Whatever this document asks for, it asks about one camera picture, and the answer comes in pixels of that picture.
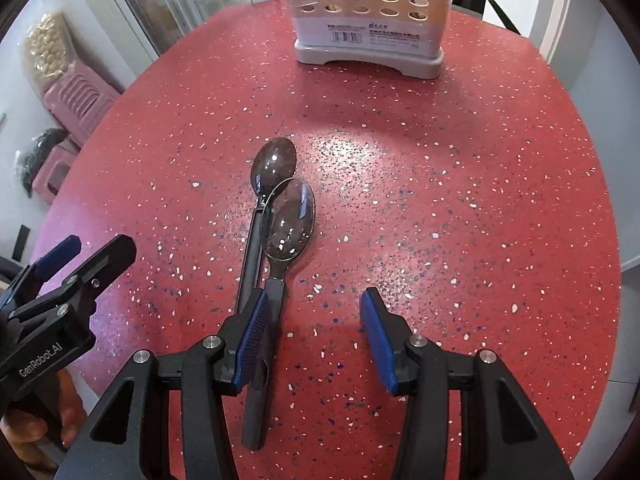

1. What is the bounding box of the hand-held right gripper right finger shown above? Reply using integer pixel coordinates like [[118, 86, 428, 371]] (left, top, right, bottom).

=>
[[360, 287, 576, 480]]

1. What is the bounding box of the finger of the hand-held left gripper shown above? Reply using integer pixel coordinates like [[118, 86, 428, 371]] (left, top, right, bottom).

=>
[[50, 234, 137, 311], [20, 235, 82, 286]]

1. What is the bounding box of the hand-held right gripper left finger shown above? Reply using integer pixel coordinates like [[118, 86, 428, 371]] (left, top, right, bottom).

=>
[[65, 287, 273, 480]]

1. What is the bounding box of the metal spoon black handle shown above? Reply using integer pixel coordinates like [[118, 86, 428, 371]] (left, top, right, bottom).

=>
[[241, 178, 317, 451], [235, 136, 298, 317]]

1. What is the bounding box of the beige plastic utensil holder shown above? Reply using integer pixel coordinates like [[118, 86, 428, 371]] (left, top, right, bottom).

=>
[[272, 0, 457, 80]]

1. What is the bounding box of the person's left hand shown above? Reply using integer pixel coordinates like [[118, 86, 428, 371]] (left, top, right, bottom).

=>
[[0, 367, 91, 472]]

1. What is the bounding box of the mauve plastic stool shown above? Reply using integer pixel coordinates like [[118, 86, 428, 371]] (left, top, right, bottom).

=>
[[27, 142, 81, 206]]

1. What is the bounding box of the black plastic bag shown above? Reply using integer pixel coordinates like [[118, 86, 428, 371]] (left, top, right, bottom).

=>
[[14, 127, 71, 198]]

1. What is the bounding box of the stack of pink plastic stools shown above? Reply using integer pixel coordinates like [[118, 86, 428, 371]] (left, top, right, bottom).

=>
[[42, 59, 123, 148]]

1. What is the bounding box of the bag of pale nuts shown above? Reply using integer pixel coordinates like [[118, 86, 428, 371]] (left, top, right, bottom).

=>
[[22, 12, 76, 93]]

